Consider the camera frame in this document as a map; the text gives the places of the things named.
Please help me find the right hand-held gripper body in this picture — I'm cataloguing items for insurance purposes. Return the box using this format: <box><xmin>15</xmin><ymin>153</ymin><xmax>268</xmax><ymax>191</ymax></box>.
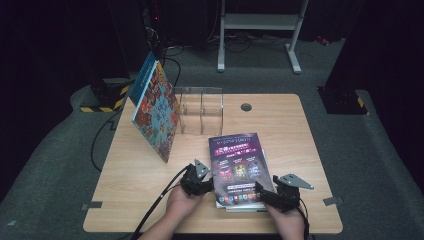
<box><xmin>263</xmin><ymin>172</ymin><xmax>315</xmax><ymax>213</ymax></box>

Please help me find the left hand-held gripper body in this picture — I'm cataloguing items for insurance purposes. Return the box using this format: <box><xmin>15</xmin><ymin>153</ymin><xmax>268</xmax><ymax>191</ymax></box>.
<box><xmin>179</xmin><ymin>158</ymin><xmax>214</xmax><ymax>198</ymax></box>

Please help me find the white book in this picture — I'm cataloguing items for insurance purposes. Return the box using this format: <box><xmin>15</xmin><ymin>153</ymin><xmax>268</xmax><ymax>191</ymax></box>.
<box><xmin>215</xmin><ymin>149</ymin><xmax>270</xmax><ymax>213</ymax></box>

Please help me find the purple red cover book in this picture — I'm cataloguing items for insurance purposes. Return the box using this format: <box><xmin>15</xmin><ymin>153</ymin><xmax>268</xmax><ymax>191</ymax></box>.
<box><xmin>208</xmin><ymin>132</ymin><xmax>276</xmax><ymax>209</ymax></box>

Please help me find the clear acrylic book rack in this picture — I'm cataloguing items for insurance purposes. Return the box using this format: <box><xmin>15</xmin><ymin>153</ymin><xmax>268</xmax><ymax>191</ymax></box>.
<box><xmin>173</xmin><ymin>86</ymin><xmax>224</xmax><ymax>136</ymax></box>

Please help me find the light blue picture book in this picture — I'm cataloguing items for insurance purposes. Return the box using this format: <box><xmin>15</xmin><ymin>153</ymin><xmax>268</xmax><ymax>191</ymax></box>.
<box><xmin>131</xmin><ymin>61</ymin><xmax>181</xmax><ymax>164</ymax></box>

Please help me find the dark blue picture book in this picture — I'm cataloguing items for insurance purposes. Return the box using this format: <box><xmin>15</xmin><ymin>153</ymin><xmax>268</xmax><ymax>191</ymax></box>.
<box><xmin>128</xmin><ymin>50</ymin><xmax>158</xmax><ymax>104</ymax></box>

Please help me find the person's right hand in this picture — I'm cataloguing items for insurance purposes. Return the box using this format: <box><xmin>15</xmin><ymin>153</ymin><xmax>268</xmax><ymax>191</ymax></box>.
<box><xmin>265</xmin><ymin>203</ymin><xmax>307</xmax><ymax>240</ymax></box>

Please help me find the person's left hand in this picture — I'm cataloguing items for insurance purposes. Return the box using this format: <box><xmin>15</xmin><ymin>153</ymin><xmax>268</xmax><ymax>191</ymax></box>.
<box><xmin>165</xmin><ymin>184</ymin><xmax>205</xmax><ymax>229</ymax></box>

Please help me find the grey tape piece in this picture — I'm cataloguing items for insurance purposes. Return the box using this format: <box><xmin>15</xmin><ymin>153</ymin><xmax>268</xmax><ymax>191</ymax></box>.
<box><xmin>80</xmin><ymin>201</ymin><xmax>104</xmax><ymax>211</ymax></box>
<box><xmin>322</xmin><ymin>196</ymin><xmax>344</xmax><ymax>207</ymax></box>

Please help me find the black yellow striped base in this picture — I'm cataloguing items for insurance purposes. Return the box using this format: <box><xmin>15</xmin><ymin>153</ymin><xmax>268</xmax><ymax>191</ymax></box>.
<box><xmin>317</xmin><ymin>86</ymin><xmax>369</xmax><ymax>116</ymax></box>
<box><xmin>79</xmin><ymin>78</ymin><xmax>131</xmax><ymax>113</ymax></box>

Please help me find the white metal stand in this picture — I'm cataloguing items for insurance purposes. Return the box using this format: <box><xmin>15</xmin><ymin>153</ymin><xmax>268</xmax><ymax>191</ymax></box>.
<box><xmin>217</xmin><ymin>0</ymin><xmax>309</xmax><ymax>75</ymax></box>

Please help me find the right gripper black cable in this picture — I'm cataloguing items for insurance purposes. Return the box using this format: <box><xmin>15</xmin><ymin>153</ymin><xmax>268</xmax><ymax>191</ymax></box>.
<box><xmin>298</xmin><ymin>196</ymin><xmax>311</xmax><ymax>240</ymax></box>

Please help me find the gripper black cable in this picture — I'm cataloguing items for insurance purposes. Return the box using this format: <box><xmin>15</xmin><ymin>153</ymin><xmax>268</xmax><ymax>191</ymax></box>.
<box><xmin>131</xmin><ymin>164</ymin><xmax>191</xmax><ymax>240</ymax></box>
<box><xmin>298</xmin><ymin>196</ymin><xmax>311</xmax><ymax>240</ymax></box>

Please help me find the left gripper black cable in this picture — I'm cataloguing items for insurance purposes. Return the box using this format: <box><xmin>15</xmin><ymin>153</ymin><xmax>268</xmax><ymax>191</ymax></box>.
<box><xmin>131</xmin><ymin>164</ymin><xmax>191</xmax><ymax>240</ymax></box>

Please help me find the black floor cable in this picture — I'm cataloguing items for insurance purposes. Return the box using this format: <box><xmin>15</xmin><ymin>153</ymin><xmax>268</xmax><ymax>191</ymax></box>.
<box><xmin>161</xmin><ymin>46</ymin><xmax>183</xmax><ymax>88</ymax></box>
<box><xmin>90</xmin><ymin>109</ymin><xmax>125</xmax><ymax>173</ymax></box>

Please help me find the tangle of black floor cables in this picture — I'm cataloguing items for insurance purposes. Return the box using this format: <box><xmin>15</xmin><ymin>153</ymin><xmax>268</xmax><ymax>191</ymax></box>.
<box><xmin>206</xmin><ymin>31</ymin><xmax>291</xmax><ymax>54</ymax></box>

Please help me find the dark equipment rack with wires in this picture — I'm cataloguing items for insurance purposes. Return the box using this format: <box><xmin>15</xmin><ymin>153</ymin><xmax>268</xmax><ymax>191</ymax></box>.
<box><xmin>139</xmin><ymin>0</ymin><xmax>166</xmax><ymax>76</ymax></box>

